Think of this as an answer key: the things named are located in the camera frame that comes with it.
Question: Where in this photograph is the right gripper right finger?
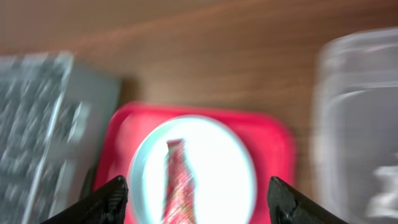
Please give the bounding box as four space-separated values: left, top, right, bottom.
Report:
267 176 348 224

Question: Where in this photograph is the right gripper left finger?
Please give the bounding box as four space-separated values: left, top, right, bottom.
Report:
41 175 128 224

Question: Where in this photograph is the red snack wrapper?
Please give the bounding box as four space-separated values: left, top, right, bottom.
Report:
162 139 197 224

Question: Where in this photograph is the grey dishwasher rack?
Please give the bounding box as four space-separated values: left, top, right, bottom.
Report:
1 51 121 223

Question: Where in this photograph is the red plastic tray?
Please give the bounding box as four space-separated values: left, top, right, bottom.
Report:
93 103 295 224

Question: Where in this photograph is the light blue plate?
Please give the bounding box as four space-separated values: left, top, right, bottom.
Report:
127 115 257 224

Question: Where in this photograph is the clear plastic bin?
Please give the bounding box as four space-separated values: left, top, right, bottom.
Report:
312 27 397 223

